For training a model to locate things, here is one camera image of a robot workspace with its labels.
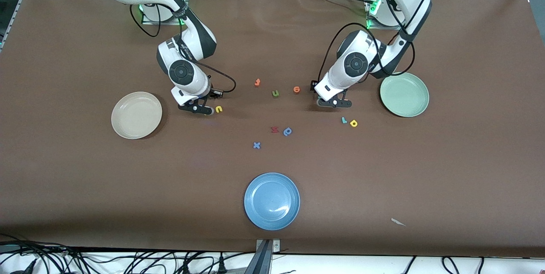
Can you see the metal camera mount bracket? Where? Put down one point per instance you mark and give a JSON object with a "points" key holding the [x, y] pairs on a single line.
{"points": [[266, 257]]}

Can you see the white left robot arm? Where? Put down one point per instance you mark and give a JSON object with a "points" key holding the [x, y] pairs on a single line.
{"points": [[355, 65]]}

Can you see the brown table cover mat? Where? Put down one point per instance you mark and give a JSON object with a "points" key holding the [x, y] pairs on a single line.
{"points": [[127, 188]]}

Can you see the blue plate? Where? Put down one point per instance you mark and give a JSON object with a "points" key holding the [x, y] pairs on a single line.
{"points": [[272, 201]]}

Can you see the beige brown plate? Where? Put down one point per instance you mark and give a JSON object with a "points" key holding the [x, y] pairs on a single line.
{"points": [[136, 115]]}

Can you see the white paper scrap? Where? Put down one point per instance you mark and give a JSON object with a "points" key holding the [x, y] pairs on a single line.
{"points": [[398, 222]]}

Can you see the pale green plate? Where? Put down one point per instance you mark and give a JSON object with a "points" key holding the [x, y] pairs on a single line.
{"points": [[408, 99]]}

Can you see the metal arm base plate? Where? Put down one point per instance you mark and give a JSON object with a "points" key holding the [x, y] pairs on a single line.
{"points": [[147, 22], [374, 27]]}

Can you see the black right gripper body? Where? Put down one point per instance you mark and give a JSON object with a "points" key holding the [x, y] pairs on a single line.
{"points": [[211, 93]]}

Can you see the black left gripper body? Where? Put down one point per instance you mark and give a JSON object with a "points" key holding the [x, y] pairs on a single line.
{"points": [[316, 86]]}

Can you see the blue foam letter p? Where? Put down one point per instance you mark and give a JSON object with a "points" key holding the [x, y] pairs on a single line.
{"points": [[288, 131]]}

